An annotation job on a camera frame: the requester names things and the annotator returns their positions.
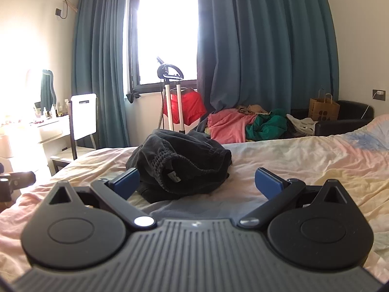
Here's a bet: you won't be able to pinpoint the pastel bed sheet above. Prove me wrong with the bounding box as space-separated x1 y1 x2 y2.
0 114 389 280

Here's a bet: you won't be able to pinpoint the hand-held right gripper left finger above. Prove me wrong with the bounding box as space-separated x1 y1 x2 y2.
48 168 157 232

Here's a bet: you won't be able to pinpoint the beige garment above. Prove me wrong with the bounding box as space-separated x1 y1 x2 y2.
236 104 270 117

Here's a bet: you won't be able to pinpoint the hanging green towel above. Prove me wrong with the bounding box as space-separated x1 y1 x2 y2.
40 69 58 110

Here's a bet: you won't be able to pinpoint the pink garment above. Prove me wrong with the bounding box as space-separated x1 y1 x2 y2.
207 109 253 144

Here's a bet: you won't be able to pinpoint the teal curtain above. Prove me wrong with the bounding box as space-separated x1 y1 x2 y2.
194 0 340 120
71 0 132 150

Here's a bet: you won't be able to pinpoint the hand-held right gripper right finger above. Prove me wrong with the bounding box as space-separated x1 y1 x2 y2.
238 167 345 229

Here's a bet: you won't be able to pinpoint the black leather sofa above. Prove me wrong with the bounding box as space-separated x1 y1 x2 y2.
290 100 375 136

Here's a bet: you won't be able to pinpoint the green garment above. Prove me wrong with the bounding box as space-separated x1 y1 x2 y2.
246 109 288 142

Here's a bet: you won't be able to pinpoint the brown paper bag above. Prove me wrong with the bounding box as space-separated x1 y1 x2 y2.
308 89 341 122

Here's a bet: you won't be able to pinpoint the white garment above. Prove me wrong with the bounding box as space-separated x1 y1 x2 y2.
286 114 318 136

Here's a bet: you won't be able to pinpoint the white desk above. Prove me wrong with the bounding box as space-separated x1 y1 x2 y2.
0 116 72 159

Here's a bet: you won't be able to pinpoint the dark framed window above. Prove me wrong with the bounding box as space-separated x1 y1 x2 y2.
125 0 201 94

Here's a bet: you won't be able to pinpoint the white backed chair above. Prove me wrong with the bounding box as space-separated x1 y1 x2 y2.
50 94 98 176

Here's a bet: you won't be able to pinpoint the black pants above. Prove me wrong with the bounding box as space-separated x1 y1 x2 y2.
125 128 233 204

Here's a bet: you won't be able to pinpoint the red garment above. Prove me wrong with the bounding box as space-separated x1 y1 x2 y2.
163 88 207 126

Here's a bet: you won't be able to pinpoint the garment steamer stand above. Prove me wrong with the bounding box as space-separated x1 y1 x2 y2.
156 56 186 134

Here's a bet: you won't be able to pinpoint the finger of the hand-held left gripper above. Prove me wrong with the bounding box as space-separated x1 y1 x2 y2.
9 171 36 187

